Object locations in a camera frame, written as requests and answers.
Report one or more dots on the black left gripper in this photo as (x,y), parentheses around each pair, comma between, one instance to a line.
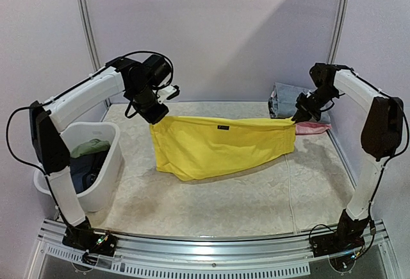
(154,117)

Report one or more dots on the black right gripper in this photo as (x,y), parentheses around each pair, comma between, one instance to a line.
(304,108)

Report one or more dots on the grey button-up shirt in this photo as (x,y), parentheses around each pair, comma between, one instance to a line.
(286,96)

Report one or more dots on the yellow shorts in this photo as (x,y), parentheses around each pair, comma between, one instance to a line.
(198,148)

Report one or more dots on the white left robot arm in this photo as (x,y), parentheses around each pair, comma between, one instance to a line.
(146,85)

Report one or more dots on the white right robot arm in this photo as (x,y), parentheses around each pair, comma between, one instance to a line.
(381,135)

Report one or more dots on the white laundry basket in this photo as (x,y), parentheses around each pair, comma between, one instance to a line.
(98,195)

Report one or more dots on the pink folded garment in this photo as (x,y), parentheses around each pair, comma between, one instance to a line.
(313,127)

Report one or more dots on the black white patterned garment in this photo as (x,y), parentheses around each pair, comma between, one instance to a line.
(273,107)

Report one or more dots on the olive green garment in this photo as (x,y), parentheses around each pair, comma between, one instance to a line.
(90,147)

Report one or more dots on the navy blue garment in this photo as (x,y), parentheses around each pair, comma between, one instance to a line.
(85,169)

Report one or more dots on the right aluminium corner post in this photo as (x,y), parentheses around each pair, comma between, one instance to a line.
(337,30)

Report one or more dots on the aluminium corner post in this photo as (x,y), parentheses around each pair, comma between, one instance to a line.
(337,30)
(89,34)

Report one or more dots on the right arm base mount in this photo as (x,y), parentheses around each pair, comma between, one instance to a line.
(345,238)

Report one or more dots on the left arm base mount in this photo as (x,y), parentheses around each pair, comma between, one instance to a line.
(94,241)

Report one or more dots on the left aluminium corner post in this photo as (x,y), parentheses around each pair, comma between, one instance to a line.
(89,34)

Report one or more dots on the aluminium front rail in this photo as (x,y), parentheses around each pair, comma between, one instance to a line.
(271,256)

